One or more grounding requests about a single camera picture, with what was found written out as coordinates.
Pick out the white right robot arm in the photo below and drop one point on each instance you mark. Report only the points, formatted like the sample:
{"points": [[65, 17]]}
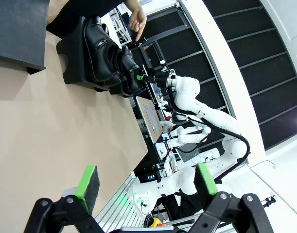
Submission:
{"points": [[187, 102]]}

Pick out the finger of the right gripper with green tip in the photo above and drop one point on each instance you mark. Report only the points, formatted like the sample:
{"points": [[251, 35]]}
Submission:
{"points": [[141, 78]]}

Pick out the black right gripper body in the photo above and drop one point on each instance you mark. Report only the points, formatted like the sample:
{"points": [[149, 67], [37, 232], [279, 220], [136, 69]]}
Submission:
{"points": [[160, 80]]}

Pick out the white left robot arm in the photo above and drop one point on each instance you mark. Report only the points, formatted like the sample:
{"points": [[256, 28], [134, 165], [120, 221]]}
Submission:
{"points": [[172, 182]]}

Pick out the white shelf rack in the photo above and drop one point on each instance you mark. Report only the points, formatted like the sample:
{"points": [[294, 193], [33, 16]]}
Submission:
{"points": [[120, 26]]}

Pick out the wooden background table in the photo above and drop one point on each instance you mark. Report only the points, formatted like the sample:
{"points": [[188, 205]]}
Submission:
{"points": [[150, 116]]}

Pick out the black smooth leather dress shoe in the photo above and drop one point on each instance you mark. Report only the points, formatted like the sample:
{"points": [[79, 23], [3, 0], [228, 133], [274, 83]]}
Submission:
{"points": [[128, 63]]}

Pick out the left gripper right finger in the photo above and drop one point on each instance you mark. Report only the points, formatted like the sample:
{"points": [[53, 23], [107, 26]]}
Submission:
{"points": [[206, 182]]}

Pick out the black shoe stand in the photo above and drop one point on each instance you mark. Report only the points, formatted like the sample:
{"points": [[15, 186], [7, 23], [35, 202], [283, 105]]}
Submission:
{"points": [[73, 58]]}

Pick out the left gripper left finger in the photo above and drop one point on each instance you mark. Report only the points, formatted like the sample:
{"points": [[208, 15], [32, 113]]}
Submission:
{"points": [[88, 187]]}

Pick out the yellow emergency stop box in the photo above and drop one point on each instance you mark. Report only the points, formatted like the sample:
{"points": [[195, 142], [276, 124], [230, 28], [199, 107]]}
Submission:
{"points": [[154, 222]]}

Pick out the black control box with display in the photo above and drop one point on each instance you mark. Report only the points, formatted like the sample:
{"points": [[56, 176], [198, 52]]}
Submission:
{"points": [[150, 176]]}

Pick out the person's hand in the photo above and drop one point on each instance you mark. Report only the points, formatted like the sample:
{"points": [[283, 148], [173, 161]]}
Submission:
{"points": [[137, 19]]}

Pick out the person's black sleeved forearm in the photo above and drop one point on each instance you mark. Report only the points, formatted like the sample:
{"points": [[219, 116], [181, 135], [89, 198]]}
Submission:
{"points": [[85, 7]]}

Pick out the dark grey box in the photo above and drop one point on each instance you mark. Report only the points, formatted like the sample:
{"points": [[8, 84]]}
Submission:
{"points": [[17, 31]]}

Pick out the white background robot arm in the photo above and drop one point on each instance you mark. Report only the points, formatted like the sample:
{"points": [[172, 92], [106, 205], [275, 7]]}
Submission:
{"points": [[187, 138]]}

